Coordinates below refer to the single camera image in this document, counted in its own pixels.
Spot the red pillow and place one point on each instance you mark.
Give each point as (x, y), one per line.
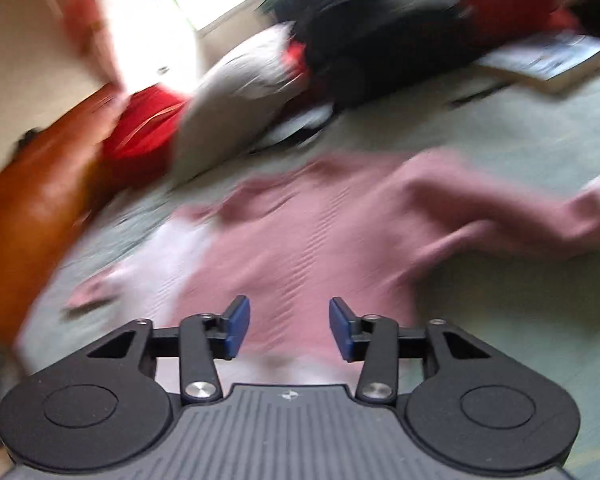
(140, 135)

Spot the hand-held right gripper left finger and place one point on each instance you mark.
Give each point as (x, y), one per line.
(237, 322)

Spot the window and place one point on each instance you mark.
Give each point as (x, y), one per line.
(155, 35)

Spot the black backpack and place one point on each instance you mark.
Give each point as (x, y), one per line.
(380, 25)

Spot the grey green pillow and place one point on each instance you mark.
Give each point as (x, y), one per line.
(230, 95)

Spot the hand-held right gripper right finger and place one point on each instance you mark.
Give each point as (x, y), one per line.
(341, 327)

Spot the pink and white sweater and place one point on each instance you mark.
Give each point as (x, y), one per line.
(330, 240)

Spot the green plaid bed blanket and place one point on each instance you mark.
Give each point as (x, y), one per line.
(505, 125)

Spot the orange curtain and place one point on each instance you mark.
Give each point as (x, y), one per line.
(90, 25)

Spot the wooden headboard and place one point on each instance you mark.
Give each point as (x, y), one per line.
(30, 210)

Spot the paperback book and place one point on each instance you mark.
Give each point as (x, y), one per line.
(555, 60)

